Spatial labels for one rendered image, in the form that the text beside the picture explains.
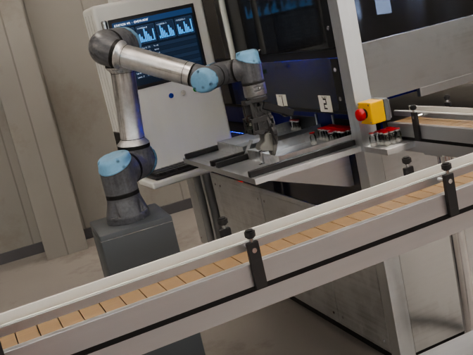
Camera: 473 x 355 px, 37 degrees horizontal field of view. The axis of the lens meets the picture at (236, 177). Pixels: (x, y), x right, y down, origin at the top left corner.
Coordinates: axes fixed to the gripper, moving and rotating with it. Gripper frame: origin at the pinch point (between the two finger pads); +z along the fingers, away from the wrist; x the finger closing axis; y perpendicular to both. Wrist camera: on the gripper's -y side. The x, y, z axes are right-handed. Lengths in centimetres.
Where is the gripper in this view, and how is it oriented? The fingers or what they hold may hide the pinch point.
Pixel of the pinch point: (274, 153)
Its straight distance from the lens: 236.8
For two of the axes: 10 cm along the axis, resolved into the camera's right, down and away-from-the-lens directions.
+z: 2.2, 9.5, 2.2
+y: -8.9, 2.8, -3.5
